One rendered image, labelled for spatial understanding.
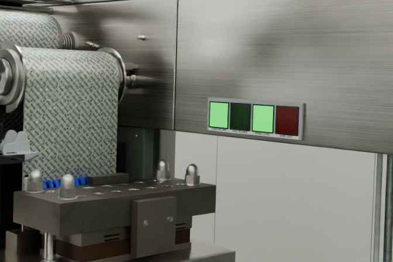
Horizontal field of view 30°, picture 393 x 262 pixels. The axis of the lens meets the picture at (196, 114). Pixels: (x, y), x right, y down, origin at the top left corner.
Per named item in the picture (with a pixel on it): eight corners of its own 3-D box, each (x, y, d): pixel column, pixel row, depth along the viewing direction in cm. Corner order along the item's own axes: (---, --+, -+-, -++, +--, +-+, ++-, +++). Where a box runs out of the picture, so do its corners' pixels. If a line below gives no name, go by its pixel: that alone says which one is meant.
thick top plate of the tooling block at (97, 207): (12, 221, 142) (13, 190, 142) (166, 202, 170) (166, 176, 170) (59, 236, 131) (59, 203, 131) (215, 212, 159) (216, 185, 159)
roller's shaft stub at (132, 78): (100, 88, 170) (101, 69, 170) (124, 89, 175) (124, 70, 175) (112, 89, 167) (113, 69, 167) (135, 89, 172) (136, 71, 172)
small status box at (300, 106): (206, 130, 155) (207, 97, 154) (208, 130, 155) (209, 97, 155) (300, 140, 137) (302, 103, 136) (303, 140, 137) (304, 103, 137)
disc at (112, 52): (84, 108, 174) (87, 45, 173) (86, 108, 174) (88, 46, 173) (123, 114, 164) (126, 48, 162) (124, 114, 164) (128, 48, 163)
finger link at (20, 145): (46, 131, 147) (4, 132, 141) (45, 160, 148) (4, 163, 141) (38, 130, 149) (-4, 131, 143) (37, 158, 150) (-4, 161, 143)
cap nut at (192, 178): (179, 183, 158) (180, 163, 158) (192, 182, 161) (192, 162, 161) (191, 186, 156) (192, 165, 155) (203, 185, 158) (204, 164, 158)
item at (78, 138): (21, 192, 148) (23, 101, 147) (114, 183, 165) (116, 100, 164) (23, 192, 148) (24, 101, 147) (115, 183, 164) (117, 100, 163)
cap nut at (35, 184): (21, 191, 142) (22, 168, 142) (38, 189, 145) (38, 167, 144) (31, 194, 139) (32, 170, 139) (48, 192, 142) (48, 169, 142)
